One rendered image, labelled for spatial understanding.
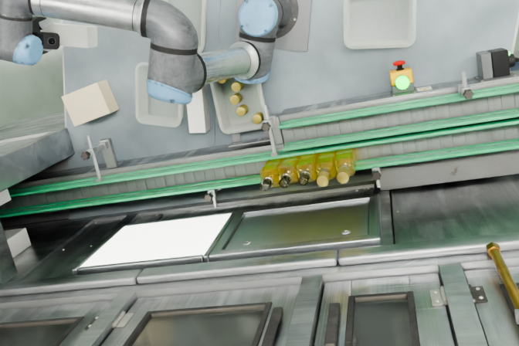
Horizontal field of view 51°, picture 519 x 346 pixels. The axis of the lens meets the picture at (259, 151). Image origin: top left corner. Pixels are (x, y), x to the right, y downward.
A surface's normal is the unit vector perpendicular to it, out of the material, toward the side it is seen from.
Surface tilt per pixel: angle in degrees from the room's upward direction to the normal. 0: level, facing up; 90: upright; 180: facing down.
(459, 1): 0
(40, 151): 90
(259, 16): 4
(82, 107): 0
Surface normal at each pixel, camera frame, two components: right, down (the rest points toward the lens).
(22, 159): 0.96, -0.14
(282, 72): -0.20, 0.26
